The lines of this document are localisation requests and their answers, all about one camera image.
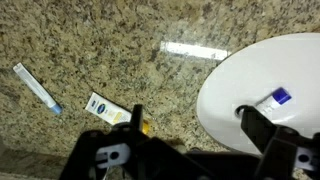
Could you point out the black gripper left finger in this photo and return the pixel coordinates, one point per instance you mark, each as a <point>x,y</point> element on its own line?
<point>100,146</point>

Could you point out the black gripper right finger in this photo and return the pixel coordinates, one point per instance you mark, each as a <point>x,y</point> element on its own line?
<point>276,146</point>

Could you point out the white tube yellow cap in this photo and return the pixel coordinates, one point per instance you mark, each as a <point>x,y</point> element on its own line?
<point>106,109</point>

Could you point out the white tube dark blue cap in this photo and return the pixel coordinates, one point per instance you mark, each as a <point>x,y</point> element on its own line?
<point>278,97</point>

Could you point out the white oval sink basin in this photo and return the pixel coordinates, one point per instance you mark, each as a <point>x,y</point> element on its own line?
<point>260,66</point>

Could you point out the toothbrush on counter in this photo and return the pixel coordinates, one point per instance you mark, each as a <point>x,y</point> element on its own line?
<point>35,86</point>

